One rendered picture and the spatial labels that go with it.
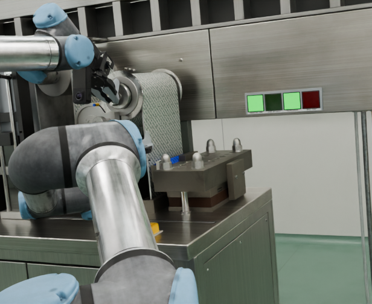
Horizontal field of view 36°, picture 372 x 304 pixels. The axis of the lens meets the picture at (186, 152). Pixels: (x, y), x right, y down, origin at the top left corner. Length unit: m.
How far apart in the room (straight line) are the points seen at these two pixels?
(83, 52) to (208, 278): 0.63
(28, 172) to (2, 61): 0.27
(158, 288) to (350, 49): 1.23
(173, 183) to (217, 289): 0.32
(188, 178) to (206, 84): 0.45
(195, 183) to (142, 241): 0.79
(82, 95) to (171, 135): 0.40
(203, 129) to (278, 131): 0.61
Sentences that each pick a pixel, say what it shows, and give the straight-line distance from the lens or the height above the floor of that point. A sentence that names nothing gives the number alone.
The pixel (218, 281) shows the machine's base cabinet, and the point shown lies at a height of 0.75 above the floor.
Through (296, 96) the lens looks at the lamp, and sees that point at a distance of 1.83.
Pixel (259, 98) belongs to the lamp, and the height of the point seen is 1.20.
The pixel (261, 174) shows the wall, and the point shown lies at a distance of 4.41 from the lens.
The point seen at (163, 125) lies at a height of 1.14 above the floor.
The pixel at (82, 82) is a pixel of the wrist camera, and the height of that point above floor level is 1.30.
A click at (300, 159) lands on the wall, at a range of 4.30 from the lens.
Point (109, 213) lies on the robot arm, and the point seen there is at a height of 1.09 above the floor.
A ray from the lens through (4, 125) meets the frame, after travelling 1.86.
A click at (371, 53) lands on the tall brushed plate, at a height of 1.31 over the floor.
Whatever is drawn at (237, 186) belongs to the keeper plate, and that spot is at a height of 0.95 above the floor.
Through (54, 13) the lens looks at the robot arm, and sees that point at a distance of 1.46.
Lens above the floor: 1.28
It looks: 7 degrees down
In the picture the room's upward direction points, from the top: 5 degrees counter-clockwise
